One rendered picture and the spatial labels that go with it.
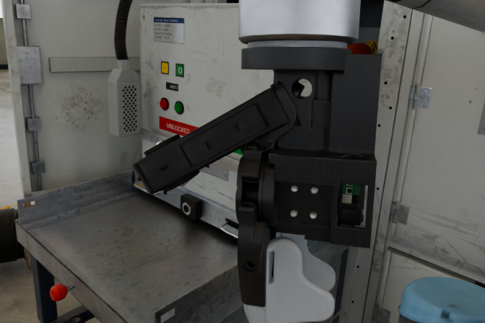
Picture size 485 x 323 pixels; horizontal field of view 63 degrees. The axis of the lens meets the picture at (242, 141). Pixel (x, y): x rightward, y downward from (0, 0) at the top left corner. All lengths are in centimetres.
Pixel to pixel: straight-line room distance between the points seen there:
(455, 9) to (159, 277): 70
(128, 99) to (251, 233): 86
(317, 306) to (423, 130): 79
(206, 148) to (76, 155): 108
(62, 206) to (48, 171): 18
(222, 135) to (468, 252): 89
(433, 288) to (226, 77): 58
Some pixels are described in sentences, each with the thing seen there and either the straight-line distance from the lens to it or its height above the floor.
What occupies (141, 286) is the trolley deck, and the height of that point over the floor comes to 85.
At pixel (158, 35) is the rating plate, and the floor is 132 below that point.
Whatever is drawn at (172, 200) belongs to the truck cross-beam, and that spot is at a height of 88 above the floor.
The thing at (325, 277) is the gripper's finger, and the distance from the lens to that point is 32.
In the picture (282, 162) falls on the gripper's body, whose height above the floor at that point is 127.
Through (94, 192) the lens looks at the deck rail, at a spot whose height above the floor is 88.
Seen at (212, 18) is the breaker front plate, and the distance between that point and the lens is 93.
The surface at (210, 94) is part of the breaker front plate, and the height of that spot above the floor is 119.
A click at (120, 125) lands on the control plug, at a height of 109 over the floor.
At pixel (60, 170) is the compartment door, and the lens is 132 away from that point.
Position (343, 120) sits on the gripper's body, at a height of 129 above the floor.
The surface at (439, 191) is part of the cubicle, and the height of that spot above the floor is 100.
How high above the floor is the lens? 134
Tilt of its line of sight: 16 degrees down
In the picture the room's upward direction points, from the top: 3 degrees clockwise
